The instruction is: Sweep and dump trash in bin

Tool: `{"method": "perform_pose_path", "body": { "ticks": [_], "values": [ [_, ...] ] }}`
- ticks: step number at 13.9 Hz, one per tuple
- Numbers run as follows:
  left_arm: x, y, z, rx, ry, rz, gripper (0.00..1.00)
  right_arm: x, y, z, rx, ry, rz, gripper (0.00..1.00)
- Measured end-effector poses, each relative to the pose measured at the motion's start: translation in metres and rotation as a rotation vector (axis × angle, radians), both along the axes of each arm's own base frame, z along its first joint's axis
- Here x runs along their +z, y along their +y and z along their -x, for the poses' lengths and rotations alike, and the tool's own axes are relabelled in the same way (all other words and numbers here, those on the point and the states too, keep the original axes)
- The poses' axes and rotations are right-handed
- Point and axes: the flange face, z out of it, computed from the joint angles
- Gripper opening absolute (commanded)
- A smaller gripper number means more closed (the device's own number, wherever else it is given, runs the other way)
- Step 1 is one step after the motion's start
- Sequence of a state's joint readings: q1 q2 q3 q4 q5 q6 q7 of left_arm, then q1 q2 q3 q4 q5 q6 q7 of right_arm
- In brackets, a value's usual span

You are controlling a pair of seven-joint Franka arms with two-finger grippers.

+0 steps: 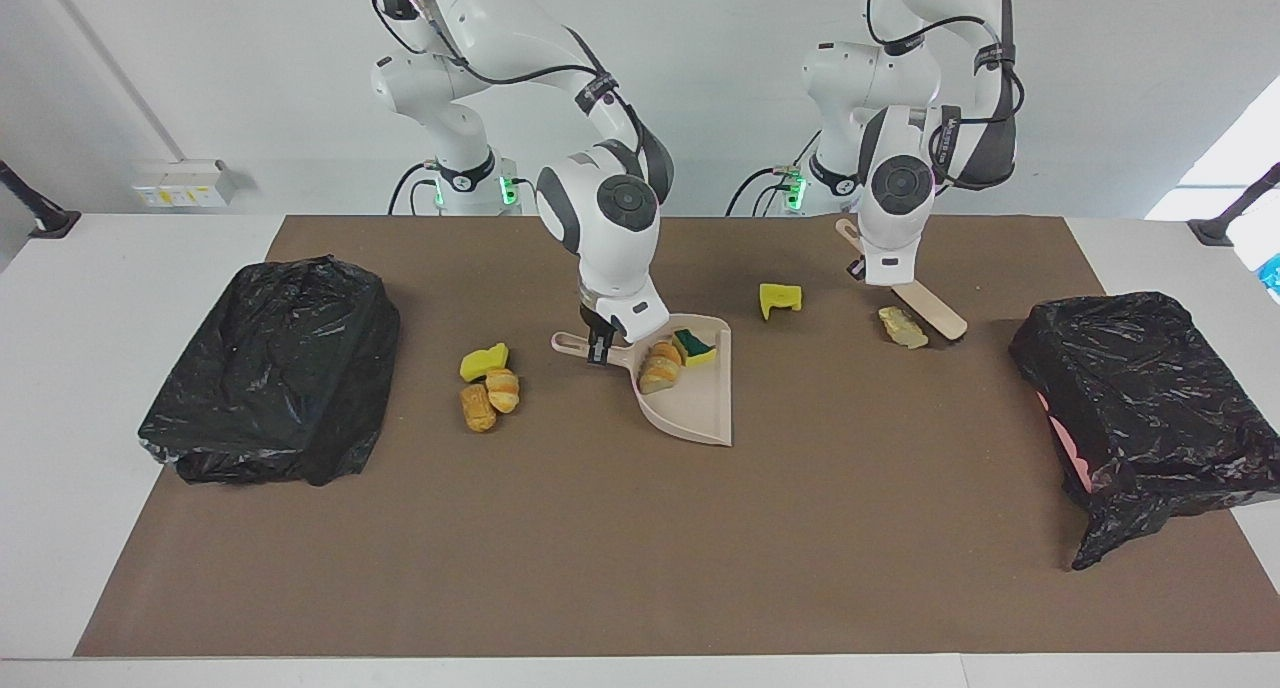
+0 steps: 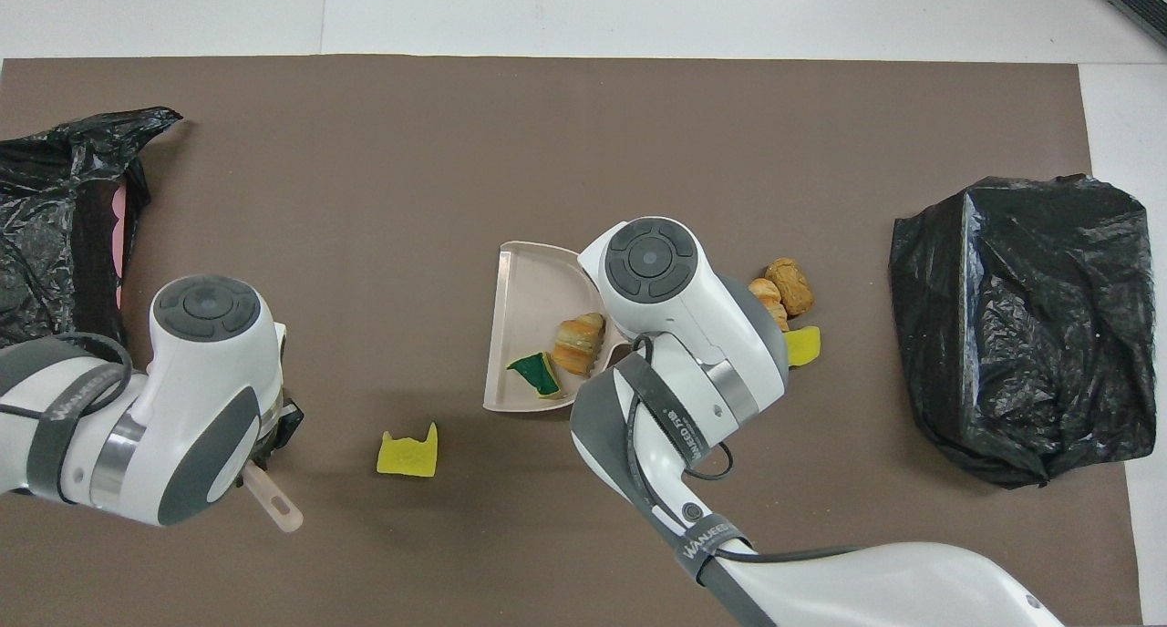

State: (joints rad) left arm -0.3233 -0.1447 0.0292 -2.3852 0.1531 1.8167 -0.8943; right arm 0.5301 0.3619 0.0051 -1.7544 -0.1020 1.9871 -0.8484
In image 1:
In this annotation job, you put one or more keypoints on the plain yellow sponge piece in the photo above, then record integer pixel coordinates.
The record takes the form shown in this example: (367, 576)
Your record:
(482, 363)

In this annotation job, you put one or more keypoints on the brown paper table mat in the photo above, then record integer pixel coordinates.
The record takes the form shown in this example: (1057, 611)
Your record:
(640, 588)

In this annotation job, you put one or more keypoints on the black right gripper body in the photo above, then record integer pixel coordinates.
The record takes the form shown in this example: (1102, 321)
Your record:
(590, 318)

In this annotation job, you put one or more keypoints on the striped bread loaf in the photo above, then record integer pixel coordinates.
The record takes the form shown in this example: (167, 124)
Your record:
(905, 330)

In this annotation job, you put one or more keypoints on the blue white packet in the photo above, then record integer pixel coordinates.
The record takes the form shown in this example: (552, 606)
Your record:
(1273, 273)

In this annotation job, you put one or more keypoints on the pink bin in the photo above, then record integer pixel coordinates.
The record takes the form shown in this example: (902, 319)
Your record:
(1075, 453)

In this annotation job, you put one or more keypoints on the small striped croissant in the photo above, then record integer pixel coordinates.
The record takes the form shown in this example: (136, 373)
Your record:
(503, 390)

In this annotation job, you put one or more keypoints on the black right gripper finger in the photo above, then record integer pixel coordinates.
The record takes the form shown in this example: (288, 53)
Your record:
(602, 348)

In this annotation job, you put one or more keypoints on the white wall outlet box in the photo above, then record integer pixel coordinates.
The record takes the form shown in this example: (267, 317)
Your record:
(185, 186)

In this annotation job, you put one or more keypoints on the brown bread roll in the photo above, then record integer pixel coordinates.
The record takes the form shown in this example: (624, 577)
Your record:
(478, 409)

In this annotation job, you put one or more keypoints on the notched yellow green sponge piece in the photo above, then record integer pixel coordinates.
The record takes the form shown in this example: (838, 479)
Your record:
(775, 298)

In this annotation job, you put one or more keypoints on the beige hand brush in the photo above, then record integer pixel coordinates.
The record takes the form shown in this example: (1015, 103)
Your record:
(935, 311)

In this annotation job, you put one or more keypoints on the black plastic trash bag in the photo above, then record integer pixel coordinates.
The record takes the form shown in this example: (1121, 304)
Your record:
(270, 368)
(1130, 368)

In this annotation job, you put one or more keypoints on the large striped croissant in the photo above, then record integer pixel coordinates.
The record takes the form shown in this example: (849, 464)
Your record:
(660, 368)

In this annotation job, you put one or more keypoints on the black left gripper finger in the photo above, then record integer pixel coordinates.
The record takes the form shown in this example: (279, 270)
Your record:
(857, 268)

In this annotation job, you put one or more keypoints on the beige plastic dustpan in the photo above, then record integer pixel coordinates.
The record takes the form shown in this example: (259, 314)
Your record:
(700, 398)

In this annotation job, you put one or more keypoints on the black camera stand clamp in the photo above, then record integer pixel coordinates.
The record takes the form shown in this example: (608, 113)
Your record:
(50, 223)
(1215, 230)

